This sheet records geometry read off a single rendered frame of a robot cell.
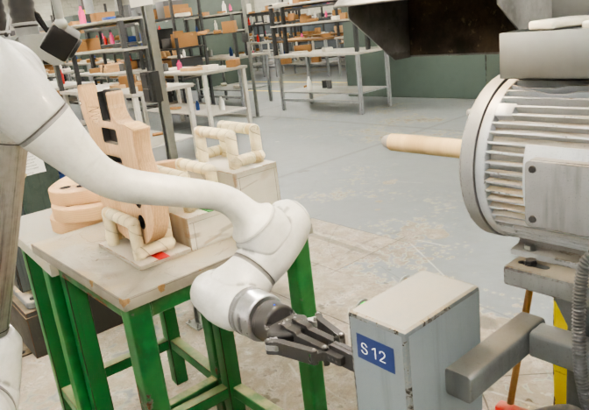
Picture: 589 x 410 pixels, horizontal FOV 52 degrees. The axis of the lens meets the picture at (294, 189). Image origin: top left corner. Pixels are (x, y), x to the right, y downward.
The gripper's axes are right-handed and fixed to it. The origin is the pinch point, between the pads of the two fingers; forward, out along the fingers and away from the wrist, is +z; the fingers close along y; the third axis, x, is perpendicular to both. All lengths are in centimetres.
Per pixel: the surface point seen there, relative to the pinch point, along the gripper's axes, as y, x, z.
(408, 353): 7.7, 11.8, 18.4
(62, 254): 7, -5, -104
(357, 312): 7.5, 14.6, 10.3
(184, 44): -510, 25, -879
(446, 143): -25.8, 28.7, 1.3
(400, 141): -25.5, 28.2, -8.3
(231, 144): -35, 20, -75
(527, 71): -19.4, 41.3, 19.0
